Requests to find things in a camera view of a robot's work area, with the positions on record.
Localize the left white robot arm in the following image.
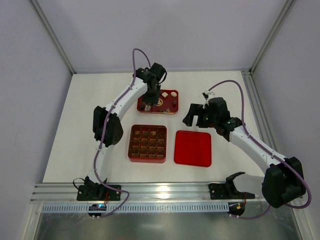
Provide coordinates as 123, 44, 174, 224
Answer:
76, 63, 167, 201

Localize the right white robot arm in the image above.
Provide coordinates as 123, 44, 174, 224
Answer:
182, 97, 307, 208

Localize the white cube chocolate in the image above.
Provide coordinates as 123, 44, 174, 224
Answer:
161, 92, 168, 98

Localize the cream oval chocolate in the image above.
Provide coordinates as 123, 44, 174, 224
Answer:
170, 91, 177, 97

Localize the red chocolate tray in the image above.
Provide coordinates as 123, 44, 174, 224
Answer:
136, 89, 179, 114

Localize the red square chocolate box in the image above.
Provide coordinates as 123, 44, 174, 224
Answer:
127, 124, 167, 164

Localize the red box lid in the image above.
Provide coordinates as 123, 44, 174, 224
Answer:
173, 130, 212, 168

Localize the slotted cable duct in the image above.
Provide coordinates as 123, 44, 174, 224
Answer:
41, 202, 229, 214

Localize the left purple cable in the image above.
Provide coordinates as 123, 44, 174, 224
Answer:
92, 48, 152, 218

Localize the purple cable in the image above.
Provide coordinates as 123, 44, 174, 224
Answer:
206, 79, 313, 221
92, 48, 152, 218

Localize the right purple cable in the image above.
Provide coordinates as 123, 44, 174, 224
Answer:
206, 79, 313, 221

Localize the aluminium front rail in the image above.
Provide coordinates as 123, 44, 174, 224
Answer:
29, 181, 266, 202

